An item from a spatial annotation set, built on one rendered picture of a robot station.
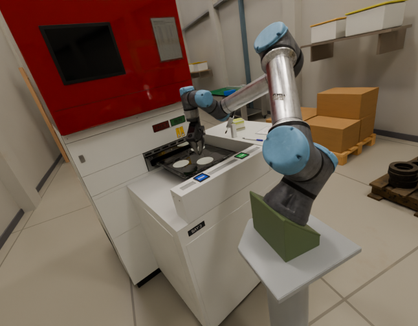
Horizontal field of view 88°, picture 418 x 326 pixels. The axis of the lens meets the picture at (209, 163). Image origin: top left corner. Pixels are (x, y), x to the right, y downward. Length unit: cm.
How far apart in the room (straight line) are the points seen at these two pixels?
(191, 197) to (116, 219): 73
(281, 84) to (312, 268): 55
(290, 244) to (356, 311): 103
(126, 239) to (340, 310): 136
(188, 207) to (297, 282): 46
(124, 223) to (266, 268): 104
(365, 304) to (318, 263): 99
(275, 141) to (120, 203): 112
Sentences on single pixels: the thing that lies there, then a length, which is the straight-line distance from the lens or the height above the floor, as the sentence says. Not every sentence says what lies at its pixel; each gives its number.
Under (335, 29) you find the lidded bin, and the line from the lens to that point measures 371.
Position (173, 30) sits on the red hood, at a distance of 150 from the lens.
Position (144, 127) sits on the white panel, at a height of 113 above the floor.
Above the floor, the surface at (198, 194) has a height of 93.
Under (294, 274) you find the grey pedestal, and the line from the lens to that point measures 74.
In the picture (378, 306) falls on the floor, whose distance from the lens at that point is 176.
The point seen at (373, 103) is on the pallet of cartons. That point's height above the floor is 59.
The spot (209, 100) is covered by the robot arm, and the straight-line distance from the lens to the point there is 102.
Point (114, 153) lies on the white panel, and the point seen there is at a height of 104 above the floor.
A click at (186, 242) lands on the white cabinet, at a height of 74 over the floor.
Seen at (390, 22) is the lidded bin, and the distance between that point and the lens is 346.
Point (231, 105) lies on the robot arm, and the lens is 105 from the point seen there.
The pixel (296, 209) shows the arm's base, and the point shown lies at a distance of 69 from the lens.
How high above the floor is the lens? 141
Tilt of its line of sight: 24 degrees down
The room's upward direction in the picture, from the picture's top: 11 degrees counter-clockwise
